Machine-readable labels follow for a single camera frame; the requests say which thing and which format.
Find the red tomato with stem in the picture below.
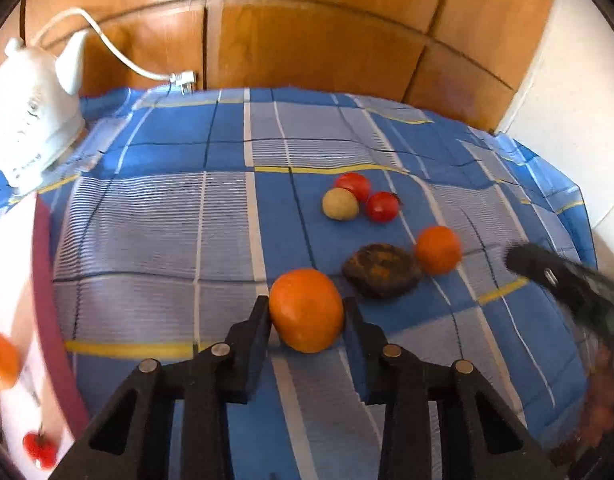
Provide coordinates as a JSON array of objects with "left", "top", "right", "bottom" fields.
[{"left": 22, "top": 428, "right": 58, "bottom": 470}]

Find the small orange tangerine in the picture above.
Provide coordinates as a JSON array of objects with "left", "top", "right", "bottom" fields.
[{"left": 0, "top": 333, "right": 22, "bottom": 391}]

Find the large orange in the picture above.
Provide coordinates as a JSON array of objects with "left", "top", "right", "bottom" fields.
[{"left": 269, "top": 269, "right": 344, "bottom": 354}]

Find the yellow green round fruit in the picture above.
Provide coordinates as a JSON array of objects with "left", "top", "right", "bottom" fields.
[{"left": 321, "top": 188, "right": 359, "bottom": 221}]

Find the right hand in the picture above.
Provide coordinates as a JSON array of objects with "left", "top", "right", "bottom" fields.
[{"left": 549, "top": 344, "right": 614, "bottom": 467}]

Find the small orange mandarin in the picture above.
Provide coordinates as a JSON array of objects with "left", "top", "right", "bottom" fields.
[{"left": 414, "top": 226, "right": 462, "bottom": 275}]

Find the pink rimmed white tray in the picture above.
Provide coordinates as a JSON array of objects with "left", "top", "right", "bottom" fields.
[{"left": 0, "top": 194, "right": 89, "bottom": 479}]

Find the large dark wrinkled fruit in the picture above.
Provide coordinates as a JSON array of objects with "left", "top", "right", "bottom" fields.
[{"left": 342, "top": 243, "right": 423, "bottom": 300}]

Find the blue plaid tablecloth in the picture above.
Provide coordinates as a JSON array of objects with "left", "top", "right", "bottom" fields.
[{"left": 0, "top": 84, "right": 599, "bottom": 480}]

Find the red cherry tomato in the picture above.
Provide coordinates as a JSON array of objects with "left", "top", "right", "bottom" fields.
[
  {"left": 365, "top": 192, "right": 400, "bottom": 223},
  {"left": 334, "top": 172, "right": 372, "bottom": 204}
]

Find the white ceramic electric kettle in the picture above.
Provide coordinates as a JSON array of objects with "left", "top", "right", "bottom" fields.
[{"left": 0, "top": 30, "right": 88, "bottom": 194}]

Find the wooden wall panelling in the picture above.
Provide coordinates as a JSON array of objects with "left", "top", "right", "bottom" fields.
[{"left": 0, "top": 0, "right": 554, "bottom": 131}]

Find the white kettle power cable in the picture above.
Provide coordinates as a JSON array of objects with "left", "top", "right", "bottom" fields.
[{"left": 33, "top": 6, "right": 199, "bottom": 96}]

